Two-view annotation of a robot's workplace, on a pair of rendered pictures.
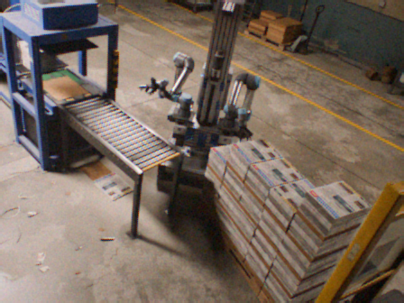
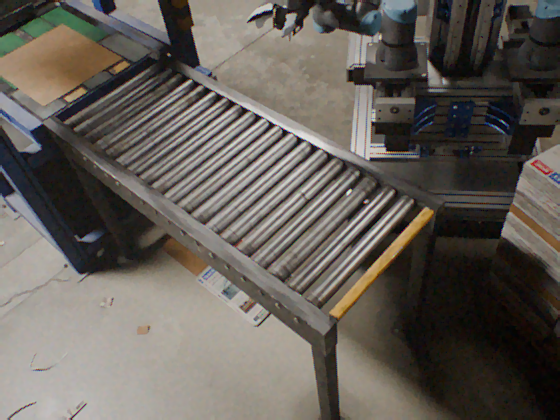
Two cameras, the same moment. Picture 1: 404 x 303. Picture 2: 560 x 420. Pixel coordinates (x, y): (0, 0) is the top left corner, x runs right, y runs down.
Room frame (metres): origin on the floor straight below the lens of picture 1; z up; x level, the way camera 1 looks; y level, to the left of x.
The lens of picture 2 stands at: (1.81, 0.40, 2.00)
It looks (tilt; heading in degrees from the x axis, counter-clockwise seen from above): 50 degrees down; 12
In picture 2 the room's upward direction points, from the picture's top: 9 degrees counter-clockwise
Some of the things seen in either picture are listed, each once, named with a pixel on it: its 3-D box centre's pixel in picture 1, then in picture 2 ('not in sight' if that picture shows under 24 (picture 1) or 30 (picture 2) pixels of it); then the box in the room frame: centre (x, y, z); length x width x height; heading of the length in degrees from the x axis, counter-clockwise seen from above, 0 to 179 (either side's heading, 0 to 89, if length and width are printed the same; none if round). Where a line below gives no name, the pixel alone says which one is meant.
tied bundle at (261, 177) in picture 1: (273, 180); not in sight; (2.50, -0.64, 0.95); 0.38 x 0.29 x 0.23; 126
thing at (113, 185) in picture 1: (114, 185); (248, 278); (3.05, 0.88, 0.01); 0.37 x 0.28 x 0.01; 53
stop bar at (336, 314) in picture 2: (161, 161); (385, 261); (2.62, 0.33, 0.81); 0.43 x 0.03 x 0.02; 143
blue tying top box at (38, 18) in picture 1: (59, 8); not in sight; (3.63, 1.67, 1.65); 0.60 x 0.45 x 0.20; 143
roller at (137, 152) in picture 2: (102, 117); (169, 129); (3.18, 1.07, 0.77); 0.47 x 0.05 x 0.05; 143
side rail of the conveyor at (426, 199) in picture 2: (137, 125); (273, 127); (3.23, 0.71, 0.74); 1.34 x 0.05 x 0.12; 53
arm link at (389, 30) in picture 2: (185, 100); (397, 17); (3.51, 0.28, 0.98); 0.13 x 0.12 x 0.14; 62
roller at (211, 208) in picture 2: (125, 135); (247, 178); (2.95, 0.76, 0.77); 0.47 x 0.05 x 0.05; 143
